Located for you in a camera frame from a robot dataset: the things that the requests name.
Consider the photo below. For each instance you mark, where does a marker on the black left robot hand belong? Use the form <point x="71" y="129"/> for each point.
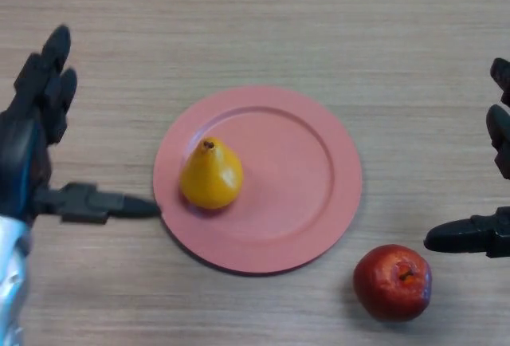
<point x="20" y="150"/>

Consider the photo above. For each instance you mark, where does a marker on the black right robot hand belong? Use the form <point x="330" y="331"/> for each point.
<point x="458" y="238"/>

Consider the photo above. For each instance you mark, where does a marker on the yellow pear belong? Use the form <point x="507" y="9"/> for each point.
<point x="209" y="180"/>

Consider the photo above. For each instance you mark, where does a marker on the pink round plate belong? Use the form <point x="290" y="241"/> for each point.
<point x="287" y="186"/>

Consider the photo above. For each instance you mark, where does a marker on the red apple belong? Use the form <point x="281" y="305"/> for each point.
<point x="382" y="288"/>

